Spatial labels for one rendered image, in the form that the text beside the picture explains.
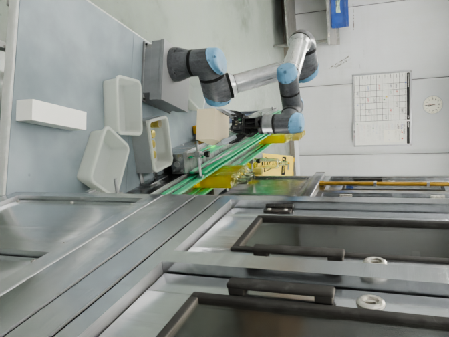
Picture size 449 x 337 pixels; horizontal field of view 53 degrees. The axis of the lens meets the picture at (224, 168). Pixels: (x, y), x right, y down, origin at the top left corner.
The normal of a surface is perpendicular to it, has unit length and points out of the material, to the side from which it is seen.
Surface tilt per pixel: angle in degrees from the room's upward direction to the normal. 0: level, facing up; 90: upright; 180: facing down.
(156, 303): 90
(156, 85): 90
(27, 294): 90
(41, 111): 0
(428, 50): 90
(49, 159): 0
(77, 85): 0
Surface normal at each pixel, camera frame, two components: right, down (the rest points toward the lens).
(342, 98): -0.35, 0.24
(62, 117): 0.93, 0.00
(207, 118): -0.36, -0.10
